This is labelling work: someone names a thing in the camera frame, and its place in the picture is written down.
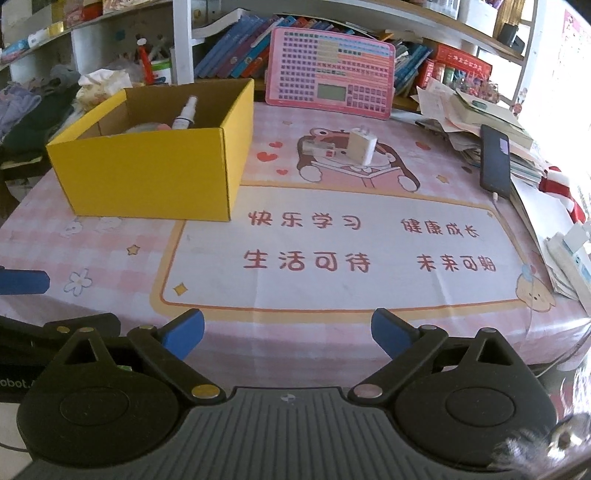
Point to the stack of white boxes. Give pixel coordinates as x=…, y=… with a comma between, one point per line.
x=570, y=263

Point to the red box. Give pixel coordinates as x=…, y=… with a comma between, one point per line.
x=455, y=67

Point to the white spray bottle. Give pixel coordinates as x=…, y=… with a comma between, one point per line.
x=184, y=115

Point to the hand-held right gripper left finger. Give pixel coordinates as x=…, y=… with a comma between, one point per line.
x=184, y=330

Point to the floral tissue pack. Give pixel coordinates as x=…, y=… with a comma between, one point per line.
x=101, y=87

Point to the yellow cardboard box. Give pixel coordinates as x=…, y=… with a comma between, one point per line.
x=147, y=170

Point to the white charger plug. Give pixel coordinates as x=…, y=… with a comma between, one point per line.
x=362, y=146

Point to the black smartphone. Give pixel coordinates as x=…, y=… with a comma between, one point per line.
x=495, y=159

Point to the red stick with white cap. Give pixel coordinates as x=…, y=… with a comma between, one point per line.
x=145, y=62

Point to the green and white container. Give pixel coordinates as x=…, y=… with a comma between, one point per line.
x=161, y=71

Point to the row of snack boxes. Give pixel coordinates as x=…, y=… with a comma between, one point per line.
x=69, y=14

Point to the row of blue books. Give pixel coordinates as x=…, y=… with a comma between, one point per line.
x=408, y=64

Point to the white shelf unit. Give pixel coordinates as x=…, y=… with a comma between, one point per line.
x=182, y=41

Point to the stack of papers and books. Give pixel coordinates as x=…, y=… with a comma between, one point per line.
x=461, y=110

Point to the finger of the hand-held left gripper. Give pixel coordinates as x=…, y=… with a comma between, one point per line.
x=23, y=281
x=46, y=330

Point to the pink learning tablet toy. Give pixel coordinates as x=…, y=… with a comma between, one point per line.
x=330, y=69

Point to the purple cloth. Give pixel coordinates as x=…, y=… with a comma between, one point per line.
x=14, y=108

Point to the pink printed table mat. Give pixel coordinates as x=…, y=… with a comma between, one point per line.
x=323, y=194

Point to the row of colourful books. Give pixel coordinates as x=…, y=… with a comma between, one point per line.
x=235, y=50

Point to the red and white cloth hat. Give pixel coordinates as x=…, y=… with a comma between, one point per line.
x=561, y=189

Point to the grey cloth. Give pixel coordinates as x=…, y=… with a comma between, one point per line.
x=60, y=76

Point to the small clear plastic box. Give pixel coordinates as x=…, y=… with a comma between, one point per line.
x=318, y=147

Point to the dark green cloth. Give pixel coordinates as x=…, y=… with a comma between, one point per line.
x=37, y=124

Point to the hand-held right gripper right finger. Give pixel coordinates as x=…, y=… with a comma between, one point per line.
x=392, y=330

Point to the wall poster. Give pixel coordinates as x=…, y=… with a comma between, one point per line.
x=577, y=34

